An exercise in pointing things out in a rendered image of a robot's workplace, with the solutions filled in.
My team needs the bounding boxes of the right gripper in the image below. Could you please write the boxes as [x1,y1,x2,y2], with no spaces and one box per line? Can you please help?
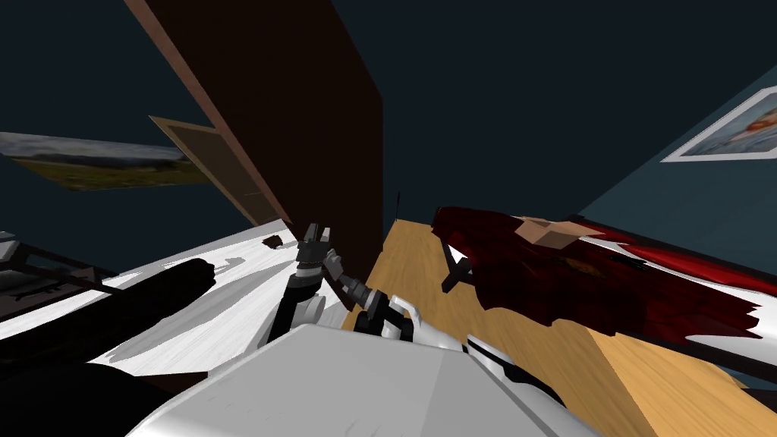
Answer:
[322,248,370,306]

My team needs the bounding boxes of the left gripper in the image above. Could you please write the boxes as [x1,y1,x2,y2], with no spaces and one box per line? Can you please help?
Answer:
[295,222,332,275]

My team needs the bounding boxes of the dark brown door leaf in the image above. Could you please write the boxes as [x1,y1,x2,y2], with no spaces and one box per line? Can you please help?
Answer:
[124,0,385,294]

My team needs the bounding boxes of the brown panelled door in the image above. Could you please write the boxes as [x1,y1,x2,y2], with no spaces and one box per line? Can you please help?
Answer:
[148,115,294,229]

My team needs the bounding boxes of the bed with red blanket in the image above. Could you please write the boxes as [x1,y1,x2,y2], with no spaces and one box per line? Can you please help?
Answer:
[429,205,777,389]

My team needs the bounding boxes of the landscape wall picture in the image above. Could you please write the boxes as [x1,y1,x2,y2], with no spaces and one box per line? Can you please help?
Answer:
[0,130,212,193]

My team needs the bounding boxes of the dark metal frame table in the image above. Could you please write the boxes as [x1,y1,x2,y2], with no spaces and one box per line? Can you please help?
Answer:
[0,230,119,322]

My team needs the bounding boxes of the white framed wall picture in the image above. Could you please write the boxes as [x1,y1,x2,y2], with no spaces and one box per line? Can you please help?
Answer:
[659,84,777,165]

